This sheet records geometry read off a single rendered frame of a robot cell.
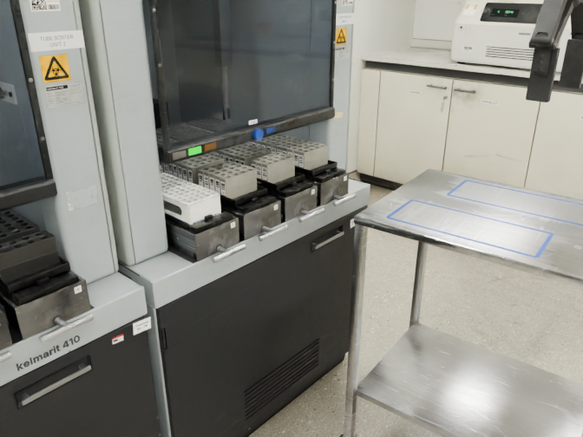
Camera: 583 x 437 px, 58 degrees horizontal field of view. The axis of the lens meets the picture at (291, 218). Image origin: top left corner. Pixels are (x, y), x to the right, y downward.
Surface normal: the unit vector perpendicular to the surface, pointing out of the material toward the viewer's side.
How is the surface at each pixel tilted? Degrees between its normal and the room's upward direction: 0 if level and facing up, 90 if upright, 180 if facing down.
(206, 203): 90
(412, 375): 0
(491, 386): 0
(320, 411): 0
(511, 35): 90
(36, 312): 90
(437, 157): 90
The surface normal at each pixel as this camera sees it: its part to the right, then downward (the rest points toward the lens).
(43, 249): 0.74, 0.27
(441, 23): -0.67, 0.30
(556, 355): 0.00, -0.91
